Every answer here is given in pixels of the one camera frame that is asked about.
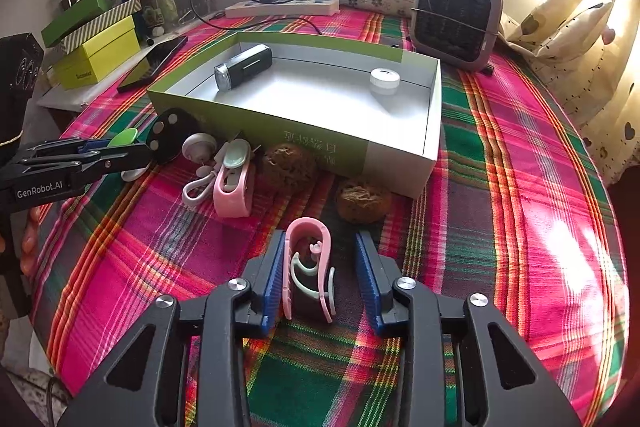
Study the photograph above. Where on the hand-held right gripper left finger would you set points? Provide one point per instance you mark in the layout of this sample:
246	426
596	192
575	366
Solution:
274	279

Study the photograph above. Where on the brown walnut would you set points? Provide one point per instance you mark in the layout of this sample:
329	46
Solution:
289	167
362	202

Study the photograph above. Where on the black and silver flashlight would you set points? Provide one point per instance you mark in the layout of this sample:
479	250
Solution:
245	66

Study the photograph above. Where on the striped box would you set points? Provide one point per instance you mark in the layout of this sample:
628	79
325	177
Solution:
105	21

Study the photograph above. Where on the white power strip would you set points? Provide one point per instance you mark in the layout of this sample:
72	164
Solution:
280	8

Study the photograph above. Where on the black oval dotted suction holder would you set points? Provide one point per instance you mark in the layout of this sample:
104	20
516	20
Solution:
175	134

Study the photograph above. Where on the pink holder with mint oval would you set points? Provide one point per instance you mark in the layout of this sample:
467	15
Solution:
227	202

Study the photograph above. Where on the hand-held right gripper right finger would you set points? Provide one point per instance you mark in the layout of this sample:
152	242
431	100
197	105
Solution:
367	279

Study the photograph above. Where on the white suction cup hook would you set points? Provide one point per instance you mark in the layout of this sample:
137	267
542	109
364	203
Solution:
197	146

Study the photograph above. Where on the green and white cardboard box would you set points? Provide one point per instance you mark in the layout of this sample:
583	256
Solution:
225	117

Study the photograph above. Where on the person's left hand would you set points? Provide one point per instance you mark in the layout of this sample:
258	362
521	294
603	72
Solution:
29	247

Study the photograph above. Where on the green suction cup hook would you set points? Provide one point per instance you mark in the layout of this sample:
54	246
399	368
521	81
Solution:
122	138

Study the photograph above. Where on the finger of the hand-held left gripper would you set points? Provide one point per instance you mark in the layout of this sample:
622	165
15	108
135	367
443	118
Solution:
100	163
95	145

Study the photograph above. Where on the white round cap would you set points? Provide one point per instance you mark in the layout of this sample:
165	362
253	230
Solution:
385	81

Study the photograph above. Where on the grey portable heater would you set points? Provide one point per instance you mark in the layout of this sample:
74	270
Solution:
450	22

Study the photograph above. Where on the pink clip holder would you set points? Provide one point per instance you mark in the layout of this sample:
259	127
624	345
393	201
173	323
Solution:
289	282

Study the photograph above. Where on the black smartphone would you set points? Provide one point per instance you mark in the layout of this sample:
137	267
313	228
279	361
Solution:
150	64

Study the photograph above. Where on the yellow-green box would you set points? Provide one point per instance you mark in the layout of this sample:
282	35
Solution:
100	52

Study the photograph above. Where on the plaid blanket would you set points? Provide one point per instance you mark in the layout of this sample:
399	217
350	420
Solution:
500	207

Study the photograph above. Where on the cream heart print curtain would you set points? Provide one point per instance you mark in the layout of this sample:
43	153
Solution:
590	57

